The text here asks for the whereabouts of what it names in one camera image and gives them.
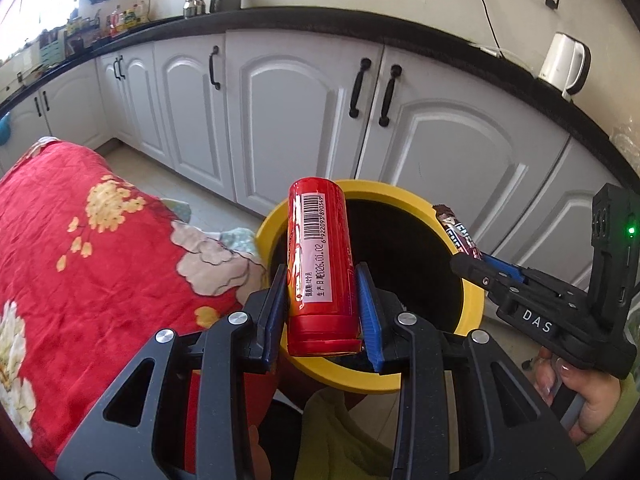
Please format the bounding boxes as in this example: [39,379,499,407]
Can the person's right hand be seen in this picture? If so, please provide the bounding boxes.
[532,347,624,446]

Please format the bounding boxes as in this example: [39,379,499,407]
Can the black countertop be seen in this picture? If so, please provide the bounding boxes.
[0,7,640,177]

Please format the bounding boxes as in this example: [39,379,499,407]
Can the row of white cabinet doors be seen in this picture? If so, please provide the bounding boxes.
[0,30,637,292]

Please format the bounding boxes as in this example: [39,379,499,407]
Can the yellow-rimmed waste bin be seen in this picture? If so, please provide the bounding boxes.
[255,179,485,395]

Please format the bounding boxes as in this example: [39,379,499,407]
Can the teal patterned sheet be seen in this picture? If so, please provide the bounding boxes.
[160,197,262,257]

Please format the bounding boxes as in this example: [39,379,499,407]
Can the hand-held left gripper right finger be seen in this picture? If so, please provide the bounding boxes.
[354,262,586,480]

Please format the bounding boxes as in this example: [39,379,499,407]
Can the group of condiment bottles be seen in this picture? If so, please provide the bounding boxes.
[107,2,151,36]

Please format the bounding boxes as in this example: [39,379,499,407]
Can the red can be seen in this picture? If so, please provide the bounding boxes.
[286,176,364,359]

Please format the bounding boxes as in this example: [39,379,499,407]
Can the kitchen window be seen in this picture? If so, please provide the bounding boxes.
[0,0,84,67]

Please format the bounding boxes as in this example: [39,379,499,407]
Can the black power cable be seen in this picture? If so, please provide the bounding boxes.
[467,0,539,79]

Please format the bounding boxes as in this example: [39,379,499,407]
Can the person's green garment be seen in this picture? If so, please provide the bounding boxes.
[300,387,402,480]

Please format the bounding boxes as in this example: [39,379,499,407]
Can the white electric kettle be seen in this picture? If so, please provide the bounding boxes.
[537,32,592,102]

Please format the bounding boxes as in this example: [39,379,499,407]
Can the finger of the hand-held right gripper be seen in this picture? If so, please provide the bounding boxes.
[479,252,531,282]
[448,253,506,294]

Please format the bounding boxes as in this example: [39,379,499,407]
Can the brown snack bar wrapper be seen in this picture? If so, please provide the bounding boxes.
[432,204,484,261]

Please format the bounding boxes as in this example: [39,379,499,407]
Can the red floral blanket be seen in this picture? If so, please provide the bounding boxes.
[0,136,282,472]

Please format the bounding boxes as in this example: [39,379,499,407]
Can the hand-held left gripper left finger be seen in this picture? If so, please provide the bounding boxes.
[55,263,291,480]

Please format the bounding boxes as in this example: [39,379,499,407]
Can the clear plastic bag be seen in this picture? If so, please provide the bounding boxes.
[607,125,640,172]

